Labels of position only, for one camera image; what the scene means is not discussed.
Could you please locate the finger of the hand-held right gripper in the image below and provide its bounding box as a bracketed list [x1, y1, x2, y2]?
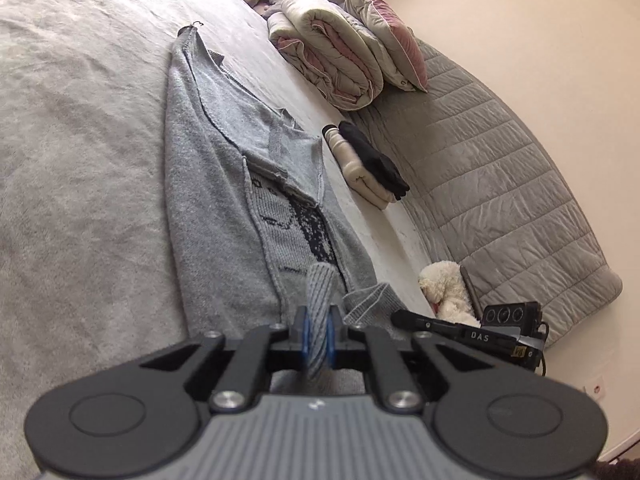
[391, 309, 466, 342]

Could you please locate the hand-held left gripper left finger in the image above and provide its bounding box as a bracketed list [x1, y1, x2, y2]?
[139, 306, 312, 412]

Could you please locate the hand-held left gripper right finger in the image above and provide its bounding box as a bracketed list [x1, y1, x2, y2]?
[325, 306, 483, 412]

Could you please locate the grey knitted cat sweater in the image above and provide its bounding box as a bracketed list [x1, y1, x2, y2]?
[162, 22, 408, 383]

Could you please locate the white plush toy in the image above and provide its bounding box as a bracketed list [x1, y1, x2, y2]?
[418, 260, 482, 328]

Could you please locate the dark tablet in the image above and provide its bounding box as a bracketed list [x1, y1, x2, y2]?
[459, 266, 483, 318]

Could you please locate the folded beige garment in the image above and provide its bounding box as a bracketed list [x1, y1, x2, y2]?
[322, 125, 396, 210]

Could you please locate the folded black garment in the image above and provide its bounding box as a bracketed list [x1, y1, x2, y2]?
[338, 120, 411, 201]

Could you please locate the grey quilted headboard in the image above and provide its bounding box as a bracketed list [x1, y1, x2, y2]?
[345, 37, 624, 351]

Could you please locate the folded grey pink duvet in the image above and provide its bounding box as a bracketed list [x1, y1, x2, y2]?
[267, 0, 385, 111]

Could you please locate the bed with grey sheet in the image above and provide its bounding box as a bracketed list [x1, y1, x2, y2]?
[0, 0, 451, 480]

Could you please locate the pink grey pillow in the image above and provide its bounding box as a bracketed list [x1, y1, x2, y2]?
[340, 0, 430, 93]

